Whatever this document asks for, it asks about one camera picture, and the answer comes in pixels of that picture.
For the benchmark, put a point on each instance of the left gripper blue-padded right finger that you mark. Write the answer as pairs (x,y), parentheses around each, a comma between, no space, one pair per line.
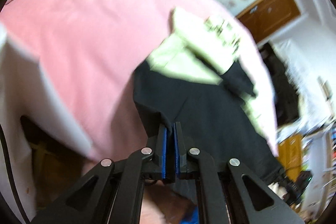
(184,163)

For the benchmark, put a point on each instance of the person's left hand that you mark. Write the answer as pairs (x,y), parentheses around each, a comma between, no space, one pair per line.
(161,205)

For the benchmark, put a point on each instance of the yellow wooden drawer cabinet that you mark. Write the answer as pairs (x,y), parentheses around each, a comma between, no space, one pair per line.
(290,155)

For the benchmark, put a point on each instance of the brown wooden door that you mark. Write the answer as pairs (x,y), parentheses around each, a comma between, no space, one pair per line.
(268,16)

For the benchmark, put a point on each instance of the green and black hooded jacket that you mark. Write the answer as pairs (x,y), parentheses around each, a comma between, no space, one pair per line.
(208,76)

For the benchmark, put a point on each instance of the pink bed sheet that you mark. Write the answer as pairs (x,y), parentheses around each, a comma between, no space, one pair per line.
(67,64)

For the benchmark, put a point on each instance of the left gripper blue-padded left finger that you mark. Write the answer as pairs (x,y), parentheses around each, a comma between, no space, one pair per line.
(158,145)

